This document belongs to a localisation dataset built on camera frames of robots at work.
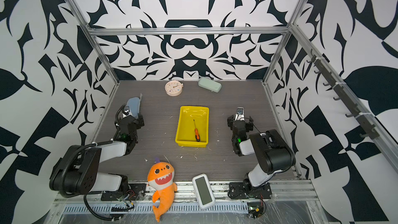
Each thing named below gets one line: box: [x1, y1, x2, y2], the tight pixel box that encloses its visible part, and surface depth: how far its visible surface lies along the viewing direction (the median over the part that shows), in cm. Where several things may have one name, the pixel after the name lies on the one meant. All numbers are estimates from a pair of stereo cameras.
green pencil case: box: [197, 76, 223, 93], surface depth 118 cm
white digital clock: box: [192, 173, 216, 210], surface depth 73 cm
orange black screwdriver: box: [193, 118, 201, 143], surface depth 93 cm
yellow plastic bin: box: [175, 105, 210, 148], surface depth 96 cm
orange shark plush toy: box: [147, 157, 178, 223], surface depth 72 cm
